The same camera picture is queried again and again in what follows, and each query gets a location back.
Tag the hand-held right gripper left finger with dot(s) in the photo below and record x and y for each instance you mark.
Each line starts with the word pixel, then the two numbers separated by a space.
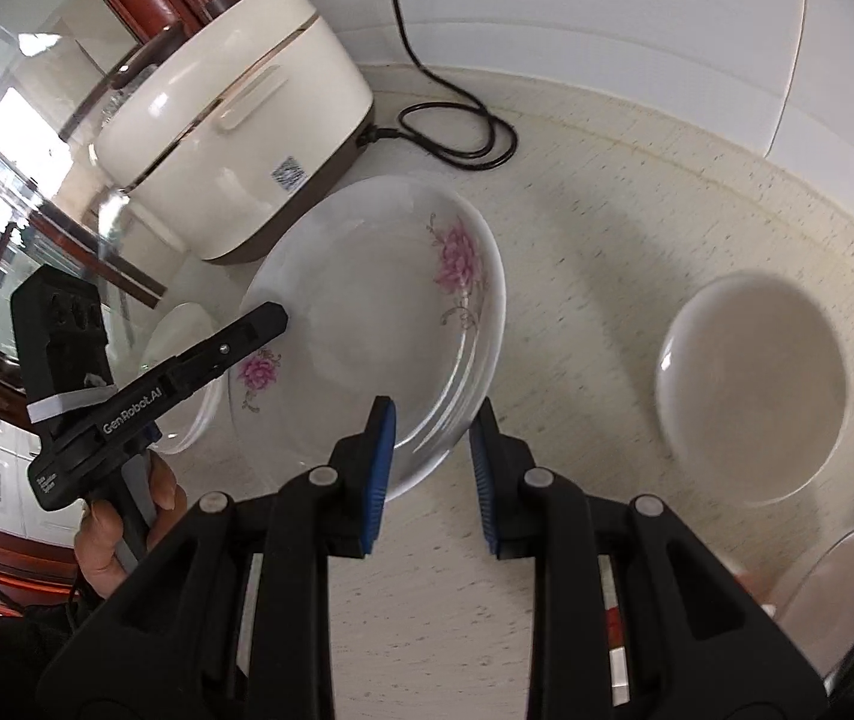
pixel 382 465

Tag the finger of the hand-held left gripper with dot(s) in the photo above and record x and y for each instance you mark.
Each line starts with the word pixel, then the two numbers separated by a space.
pixel 247 330

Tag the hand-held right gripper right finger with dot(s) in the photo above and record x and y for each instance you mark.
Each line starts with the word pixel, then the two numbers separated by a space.
pixel 483 480

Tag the white floral plate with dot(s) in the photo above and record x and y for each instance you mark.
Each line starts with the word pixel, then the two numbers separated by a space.
pixel 419 484
pixel 367 300
pixel 442 450

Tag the white bowl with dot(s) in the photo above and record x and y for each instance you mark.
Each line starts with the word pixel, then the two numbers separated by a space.
pixel 832 600
pixel 749 390

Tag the person's left forearm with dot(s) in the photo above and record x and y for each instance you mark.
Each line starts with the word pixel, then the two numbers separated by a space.
pixel 22 645

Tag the person's left hand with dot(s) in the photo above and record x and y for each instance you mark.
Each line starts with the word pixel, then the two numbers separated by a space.
pixel 93 547

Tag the white rice cooker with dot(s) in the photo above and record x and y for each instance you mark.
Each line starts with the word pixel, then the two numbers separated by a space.
pixel 232 127

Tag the glass sliding door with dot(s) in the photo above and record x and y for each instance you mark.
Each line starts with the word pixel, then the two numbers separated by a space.
pixel 22 127

